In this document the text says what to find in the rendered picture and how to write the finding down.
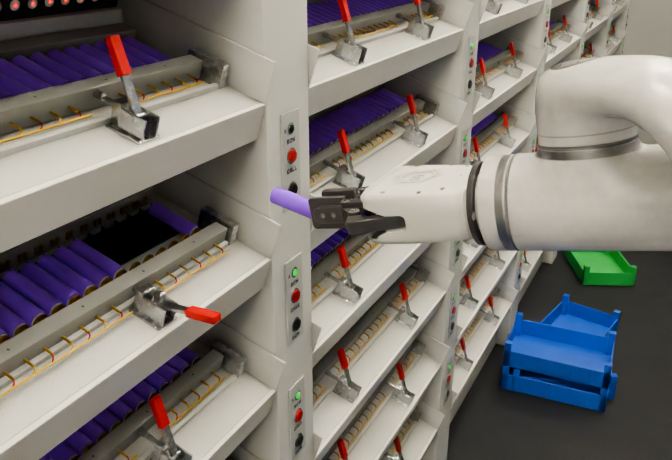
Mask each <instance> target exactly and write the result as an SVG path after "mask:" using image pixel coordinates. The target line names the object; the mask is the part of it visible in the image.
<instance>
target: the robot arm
mask: <svg viewBox="0 0 672 460"><path fill-rule="evenodd" d="M535 116H536V127H537V135H538V151H537V152H533V153H520V154H504V155H490V156H488V157H487V158H486V159H485V160H484V161H478V162H476V163H475V164H473V166H470V165H422V166H401V167H398V168H395V169H394V170H392V171H390V172H389V173H387V174H386V175H384V176H383V177H382V178H380V179H379V180H377V181H376V182H375V183H373V184H372V185H370V186H365V187H361V188H359V193H358V189H357V187H349V188H328V189H324V190H323V191H322V192H321V195H322V197H312V198H310V199H309V200H308V203H309V208H310V213H311V217H312V222H313V226H314V228H316V229H335V228H346V229H348V234H349V235H356V234H363V233H370V232H371V233H370V234H369V235H368V239H369V240H370V241H372V242H374V243H382V244H415V243H434V242H447V241H458V240H467V239H474V241H475V242H476V243H477V244H478V245H481V246H487V247H488V248H489V249H490V250H493V251H672V58H670V57H663V56H654V55H619V56H604V57H603V56H597V57H592V58H584V59H576V60H571V61H567V62H566V61H564V62H561V63H560V64H557V65H555V66H553V67H551V68H550V69H548V70H547V71H546V72H545V73H544V74H543V75H542V76H541V77H540V79H539V81H538V84H537V87H536V92H535ZM638 127H640V128H641V129H642V130H644V131H645V132H646V133H647V134H648V135H650V136H651V137H652V138H653V139H654V140H655V141H656V142H657V143H658V144H652V145H648V144H644V143H642V142H641V141H640V139H639V135H638ZM362 211H363V214H364V215H365V216H364V217H363V215H362Z"/></svg>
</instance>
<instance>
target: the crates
mask: <svg viewBox="0 0 672 460"><path fill-rule="evenodd" d="M563 253H564V255H565V257H566V258H567V260H568V262H569V263H570V265H571V266H572V268H573V270H574V271H575V273H576V275H577V276H578V278H579V280H580V281H581V283H582V284H583V285H618V286H634V284H635V278H636V272H637V267H636V266H635V265H631V266H630V264H629V263H628V262H627V261H626V259H625V258H624V257H623V256H622V254H621V253H620V252H619V251H563ZM569 299H570V295H568V294H564V295H563V298H562V302H561V303H559V304H558V305H557V306H556V307H555V308H554V309H553V310H552V311H551V312H550V313H549V314H548V315H547V316H546V317H545V318H544V319H543V320H542V321H541V322H540V323H538V322H533V321H528V320H523V313H522V312H517V313H516V319H515V323H514V326H513V328H512V331H511V333H508V338H507V340H506V341H505V347H504V356H503V369H502V378H501V388H503V389H507V390H511V391H516V392H520V393H524V394H529V395H533V396H537V397H541V398H546V399H550V400H554V401H558V402H562V403H567V404H571V405H575V406H579V407H584V408H588V409H592V410H596V411H600V412H605V407H606V402H607V399H613V400H614V397H615V391H616V386H617V380H618V376H617V374H616V373H612V371H611V370H612V361H613V353H614V345H615V338H616V332H617V331H618V325H619V320H620V313H621V311H619V310H614V311H613V315H611V314H608V313H605V312H601V311H598V310H595V309H592V308H589V307H586V306H583V305H580V304H577V303H574V302H570V301H569Z"/></svg>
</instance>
